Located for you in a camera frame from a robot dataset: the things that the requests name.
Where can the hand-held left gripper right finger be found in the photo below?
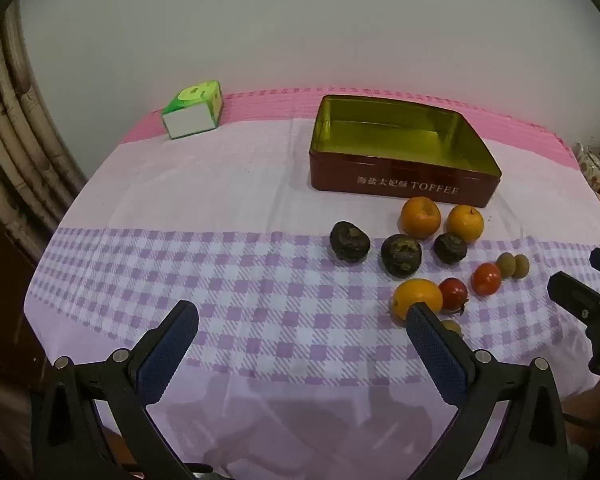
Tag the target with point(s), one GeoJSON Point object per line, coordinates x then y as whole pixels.
{"type": "Point", "coordinates": [437, 355]}

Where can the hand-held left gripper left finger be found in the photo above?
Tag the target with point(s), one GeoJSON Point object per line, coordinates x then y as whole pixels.
{"type": "Point", "coordinates": [167, 355]}

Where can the small green-brown round fruit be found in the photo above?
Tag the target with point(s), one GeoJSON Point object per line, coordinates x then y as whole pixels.
{"type": "Point", "coordinates": [452, 328]}
{"type": "Point", "coordinates": [522, 266]}
{"type": "Point", "coordinates": [504, 264]}

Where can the red tomato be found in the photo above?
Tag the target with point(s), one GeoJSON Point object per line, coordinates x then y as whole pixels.
{"type": "Point", "coordinates": [486, 279]}
{"type": "Point", "coordinates": [452, 294]}

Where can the orange citrus fruit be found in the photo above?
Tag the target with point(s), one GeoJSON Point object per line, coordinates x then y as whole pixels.
{"type": "Point", "coordinates": [420, 217]}
{"type": "Point", "coordinates": [416, 295]}
{"type": "Point", "coordinates": [465, 222]}

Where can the dark brown wrinkled fruit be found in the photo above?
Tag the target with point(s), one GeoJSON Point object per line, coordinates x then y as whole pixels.
{"type": "Point", "coordinates": [401, 256]}
{"type": "Point", "coordinates": [450, 248]}
{"type": "Point", "coordinates": [349, 241]}

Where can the dark red metal tin box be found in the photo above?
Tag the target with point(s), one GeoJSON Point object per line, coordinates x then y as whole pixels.
{"type": "Point", "coordinates": [395, 140]}

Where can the floral patterned bag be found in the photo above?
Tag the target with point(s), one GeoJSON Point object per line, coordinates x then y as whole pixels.
{"type": "Point", "coordinates": [589, 165]}

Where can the pink and purple checked tablecloth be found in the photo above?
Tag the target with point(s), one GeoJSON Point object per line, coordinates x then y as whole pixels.
{"type": "Point", "coordinates": [230, 185]}

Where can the green tissue box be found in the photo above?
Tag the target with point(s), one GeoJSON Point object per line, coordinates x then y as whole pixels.
{"type": "Point", "coordinates": [190, 122]}

